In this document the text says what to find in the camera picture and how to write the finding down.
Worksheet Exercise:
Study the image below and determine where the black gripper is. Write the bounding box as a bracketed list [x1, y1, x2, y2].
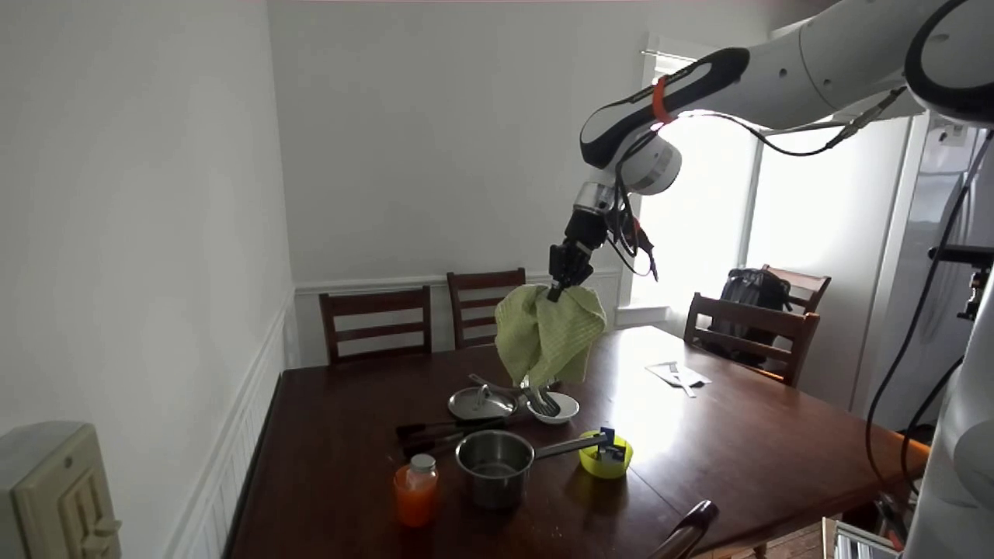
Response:
[545, 208, 616, 304]

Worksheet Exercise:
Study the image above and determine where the green checked towel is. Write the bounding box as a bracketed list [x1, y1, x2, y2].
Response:
[492, 283, 612, 395]

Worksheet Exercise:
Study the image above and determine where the dark wooden dining chair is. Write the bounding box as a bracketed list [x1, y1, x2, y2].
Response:
[316, 283, 436, 368]
[443, 263, 532, 350]

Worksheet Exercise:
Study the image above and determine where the white shallow bowl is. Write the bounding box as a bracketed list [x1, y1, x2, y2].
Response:
[523, 386, 584, 429]

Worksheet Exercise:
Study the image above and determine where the white paper sheet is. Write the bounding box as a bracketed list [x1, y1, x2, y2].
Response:
[647, 358, 714, 396]

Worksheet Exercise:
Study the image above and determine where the blue toy item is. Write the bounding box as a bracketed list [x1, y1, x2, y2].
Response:
[594, 424, 627, 462]

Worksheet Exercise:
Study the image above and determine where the yellow-green small bowl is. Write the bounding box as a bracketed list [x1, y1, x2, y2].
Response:
[574, 433, 638, 480]

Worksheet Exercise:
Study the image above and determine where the black bag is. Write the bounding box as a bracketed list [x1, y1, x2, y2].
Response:
[721, 263, 795, 315]

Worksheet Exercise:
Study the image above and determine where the brown wooden chair with bag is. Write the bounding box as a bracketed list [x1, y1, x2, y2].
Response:
[681, 271, 833, 391]

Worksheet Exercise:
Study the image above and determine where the orange bottle with white cap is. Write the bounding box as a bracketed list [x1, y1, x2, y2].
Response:
[392, 450, 440, 530]

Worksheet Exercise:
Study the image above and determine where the bright window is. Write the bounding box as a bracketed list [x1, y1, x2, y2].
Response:
[627, 38, 914, 315]

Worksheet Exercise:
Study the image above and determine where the wooden chair with rounded back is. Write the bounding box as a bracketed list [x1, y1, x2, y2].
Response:
[647, 497, 724, 559]

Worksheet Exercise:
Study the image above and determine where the white framed panel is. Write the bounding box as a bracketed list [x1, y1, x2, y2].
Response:
[821, 511, 908, 559]

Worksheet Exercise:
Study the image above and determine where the silver pot with handle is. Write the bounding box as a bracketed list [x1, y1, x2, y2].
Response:
[452, 424, 607, 514]

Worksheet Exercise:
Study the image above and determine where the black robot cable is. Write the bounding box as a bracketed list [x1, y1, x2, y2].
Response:
[711, 89, 994, 489]

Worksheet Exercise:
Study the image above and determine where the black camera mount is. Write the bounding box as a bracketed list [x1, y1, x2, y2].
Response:
[927, 243, 994, 324]

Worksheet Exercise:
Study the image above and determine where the beige wall switch plate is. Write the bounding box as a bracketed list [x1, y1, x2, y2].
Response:
[0, 420, 125, 559]

